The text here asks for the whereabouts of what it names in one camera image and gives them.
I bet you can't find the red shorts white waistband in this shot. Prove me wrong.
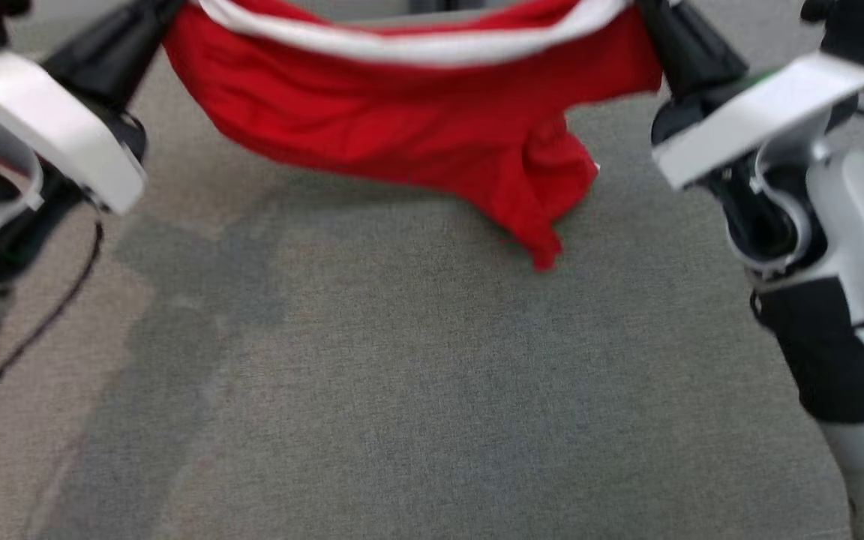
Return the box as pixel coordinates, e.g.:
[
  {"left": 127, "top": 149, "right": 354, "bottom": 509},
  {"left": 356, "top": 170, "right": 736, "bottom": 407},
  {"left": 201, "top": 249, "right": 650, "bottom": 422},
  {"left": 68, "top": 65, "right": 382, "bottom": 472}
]
[{"left": 162, "top": 0, "right": 664, "bottom": 272}]

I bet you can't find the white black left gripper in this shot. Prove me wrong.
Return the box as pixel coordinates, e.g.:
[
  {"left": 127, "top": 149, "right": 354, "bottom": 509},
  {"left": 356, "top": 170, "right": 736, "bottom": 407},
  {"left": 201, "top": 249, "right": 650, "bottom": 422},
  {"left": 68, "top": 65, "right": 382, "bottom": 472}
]
[{"left": 0, "top": 0, "right": 185, "bottom": 217}]

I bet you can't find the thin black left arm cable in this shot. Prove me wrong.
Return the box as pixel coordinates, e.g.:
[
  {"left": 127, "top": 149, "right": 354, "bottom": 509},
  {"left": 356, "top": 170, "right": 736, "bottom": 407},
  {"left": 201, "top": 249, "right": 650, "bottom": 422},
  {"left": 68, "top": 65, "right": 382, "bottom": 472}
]
[{"left": 0, "top": 220, "right": 104, "bottom": 451}]

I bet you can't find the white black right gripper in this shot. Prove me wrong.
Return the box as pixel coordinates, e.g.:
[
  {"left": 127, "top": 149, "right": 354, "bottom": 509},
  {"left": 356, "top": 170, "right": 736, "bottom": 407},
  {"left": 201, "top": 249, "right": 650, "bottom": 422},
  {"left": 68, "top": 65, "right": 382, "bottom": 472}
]
[{"left": 634, "top": 0, "right": 864, "bottom": 191}]

